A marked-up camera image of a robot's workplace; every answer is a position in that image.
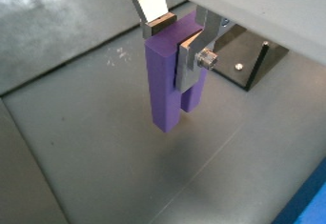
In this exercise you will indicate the black curved holder stand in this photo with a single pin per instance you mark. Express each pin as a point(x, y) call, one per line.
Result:
point(246, 56)

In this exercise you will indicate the purple double-square block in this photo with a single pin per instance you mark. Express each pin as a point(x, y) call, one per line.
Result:
point(167, 100)

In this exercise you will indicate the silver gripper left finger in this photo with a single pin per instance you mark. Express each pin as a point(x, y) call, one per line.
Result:
point(155, 17)

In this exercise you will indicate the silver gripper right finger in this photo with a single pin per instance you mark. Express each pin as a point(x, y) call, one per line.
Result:
point(195, 54)

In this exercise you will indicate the blue foam shape board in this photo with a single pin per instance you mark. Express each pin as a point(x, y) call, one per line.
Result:
point(306, 206)

